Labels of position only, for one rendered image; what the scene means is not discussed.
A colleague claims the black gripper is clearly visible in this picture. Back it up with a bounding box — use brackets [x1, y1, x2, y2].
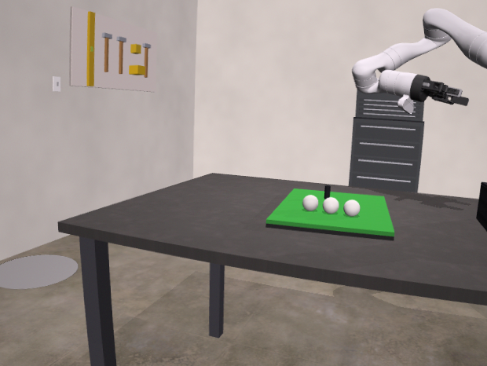
[410, 75, 469, 106]

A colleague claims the white ball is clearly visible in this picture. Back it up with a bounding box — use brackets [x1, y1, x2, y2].
[343, 200, 361, 217]
[323, 197, 339, 214]
[302, 195, 319, 211]

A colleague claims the green rectangular mat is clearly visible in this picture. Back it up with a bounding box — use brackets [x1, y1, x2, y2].
[266, 185, 394, 241]

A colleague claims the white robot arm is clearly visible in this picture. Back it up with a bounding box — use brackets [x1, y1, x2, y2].
[352, 8, 487, 114]

